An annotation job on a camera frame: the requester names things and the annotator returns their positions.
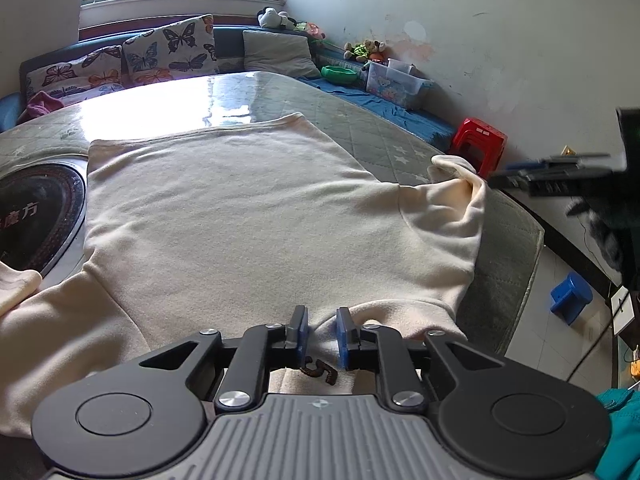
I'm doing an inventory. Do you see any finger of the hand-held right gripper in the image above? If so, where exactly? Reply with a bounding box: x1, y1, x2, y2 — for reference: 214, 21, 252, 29
487, 167, 621, 197
505, 153, 612, 171

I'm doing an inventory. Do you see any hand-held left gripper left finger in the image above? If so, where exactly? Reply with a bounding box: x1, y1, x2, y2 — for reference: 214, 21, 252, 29
135, 305, 310, 413

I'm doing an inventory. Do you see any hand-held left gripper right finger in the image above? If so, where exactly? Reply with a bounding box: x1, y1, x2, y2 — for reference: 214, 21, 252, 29
336, 306, 507, 408

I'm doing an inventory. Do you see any cream sweatshirt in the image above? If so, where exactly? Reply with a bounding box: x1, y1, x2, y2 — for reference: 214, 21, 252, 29
0, 112, 488, 438

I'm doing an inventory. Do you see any red plastic stool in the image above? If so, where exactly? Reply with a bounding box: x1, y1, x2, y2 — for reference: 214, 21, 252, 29
450, 117, 509, 177

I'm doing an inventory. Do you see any blue plastic stool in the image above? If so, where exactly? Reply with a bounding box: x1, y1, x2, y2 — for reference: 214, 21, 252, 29
550, 272, 594, 326

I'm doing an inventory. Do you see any blue sofa blanket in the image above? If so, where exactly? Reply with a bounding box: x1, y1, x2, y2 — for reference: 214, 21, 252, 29
300, 72, 453, 143

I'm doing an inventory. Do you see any grey quilted table cover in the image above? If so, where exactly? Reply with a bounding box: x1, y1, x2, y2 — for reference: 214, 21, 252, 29
0, 71, 546, 356

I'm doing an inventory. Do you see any clear plastic storage box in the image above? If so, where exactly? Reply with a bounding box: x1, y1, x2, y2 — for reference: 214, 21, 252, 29
361, 58, 434, 110

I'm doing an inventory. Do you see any brown teddy bear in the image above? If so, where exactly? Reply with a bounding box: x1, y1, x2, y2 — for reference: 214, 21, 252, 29
362, 39, 389, 64

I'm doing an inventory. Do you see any teal clothing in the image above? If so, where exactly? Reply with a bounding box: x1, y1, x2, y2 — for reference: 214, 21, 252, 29
595, 387, 640, 480

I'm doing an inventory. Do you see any green plastic bowl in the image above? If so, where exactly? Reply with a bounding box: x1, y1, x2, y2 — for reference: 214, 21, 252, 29
321, 65, 359, 86

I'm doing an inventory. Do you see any grey pillow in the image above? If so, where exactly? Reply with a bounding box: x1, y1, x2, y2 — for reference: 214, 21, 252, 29
242, 30, 321, 79

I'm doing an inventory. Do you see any black round hotplate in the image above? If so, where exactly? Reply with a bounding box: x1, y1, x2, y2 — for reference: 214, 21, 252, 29
0, 160, 87, 277

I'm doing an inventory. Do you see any blue corner sofa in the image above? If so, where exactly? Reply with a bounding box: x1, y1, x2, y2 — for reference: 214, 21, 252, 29
0, 22, 456, 151

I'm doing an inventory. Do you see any large butterfly print cushion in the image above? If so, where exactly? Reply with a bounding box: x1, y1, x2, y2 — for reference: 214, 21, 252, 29
122, 14, 221, 86

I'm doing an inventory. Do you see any panda plush toy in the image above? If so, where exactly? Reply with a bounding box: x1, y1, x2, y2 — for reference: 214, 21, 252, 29
257, 6, 299, 31

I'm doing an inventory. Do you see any small butterfly print cushion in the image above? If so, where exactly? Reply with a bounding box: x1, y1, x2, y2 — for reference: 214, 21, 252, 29
25, 45, 126, 106

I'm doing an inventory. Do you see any pink cloth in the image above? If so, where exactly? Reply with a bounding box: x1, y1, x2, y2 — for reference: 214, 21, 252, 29
17, 91, 66, 124

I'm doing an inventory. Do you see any white wall box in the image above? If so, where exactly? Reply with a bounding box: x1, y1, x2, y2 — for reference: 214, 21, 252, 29
611, 285, 637, 337

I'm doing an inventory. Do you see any black cable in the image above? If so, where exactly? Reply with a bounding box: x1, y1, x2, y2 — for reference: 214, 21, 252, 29
565, 310, 617, 382

